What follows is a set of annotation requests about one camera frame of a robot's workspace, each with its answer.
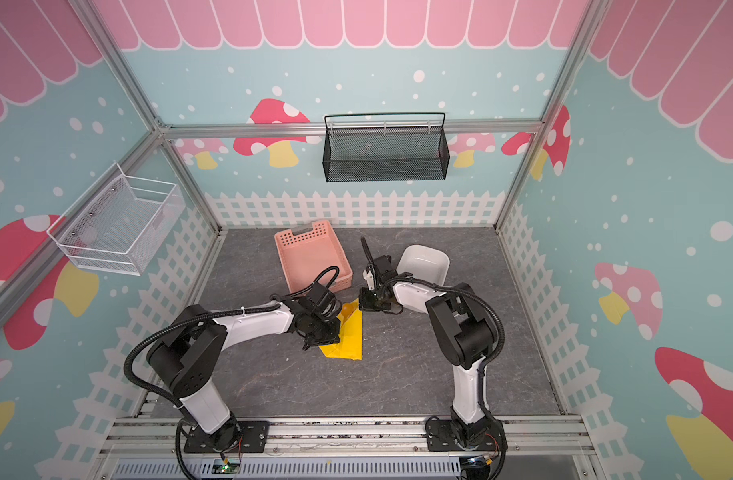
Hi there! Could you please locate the yellow paper napkin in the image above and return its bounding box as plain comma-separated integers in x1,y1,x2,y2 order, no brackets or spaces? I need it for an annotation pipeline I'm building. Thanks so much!
320,300,362,361

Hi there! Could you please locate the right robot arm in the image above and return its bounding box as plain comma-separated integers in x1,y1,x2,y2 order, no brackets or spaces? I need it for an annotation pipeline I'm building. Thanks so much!
360,245,508,454

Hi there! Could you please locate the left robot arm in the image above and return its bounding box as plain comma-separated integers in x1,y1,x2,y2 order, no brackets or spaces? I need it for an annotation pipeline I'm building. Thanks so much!
122,266,342,453

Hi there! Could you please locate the white plastic tray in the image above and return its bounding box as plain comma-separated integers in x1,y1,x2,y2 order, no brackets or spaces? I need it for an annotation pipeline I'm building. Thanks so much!
397,244,451,285

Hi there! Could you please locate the pink perforated basket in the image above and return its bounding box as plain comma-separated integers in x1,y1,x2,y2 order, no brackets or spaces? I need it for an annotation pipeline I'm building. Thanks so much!
274,220,352,293

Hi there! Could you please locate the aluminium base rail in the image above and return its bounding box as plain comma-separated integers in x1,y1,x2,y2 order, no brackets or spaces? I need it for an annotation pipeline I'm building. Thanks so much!
89,415,606,479

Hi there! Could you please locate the black wire wall basket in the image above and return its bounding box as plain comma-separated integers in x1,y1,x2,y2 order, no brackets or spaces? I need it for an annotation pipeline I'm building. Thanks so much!
322,112,451,183

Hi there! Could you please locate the white wire wall basket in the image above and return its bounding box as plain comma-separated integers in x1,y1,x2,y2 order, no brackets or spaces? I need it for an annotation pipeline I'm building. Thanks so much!
46,164,186,276

